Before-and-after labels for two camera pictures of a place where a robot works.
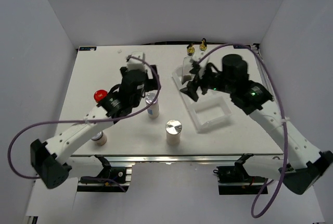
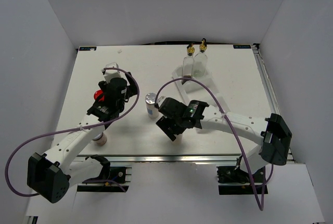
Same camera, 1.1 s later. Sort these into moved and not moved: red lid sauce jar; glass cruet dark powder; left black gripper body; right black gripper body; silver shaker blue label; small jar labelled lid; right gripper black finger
Moved: right gripper black finger; right black gripper body; left black gripper body
Not moved: red lid sauce jar; silver shaker blue label; small jar labelled lid; glass cruet dark powder
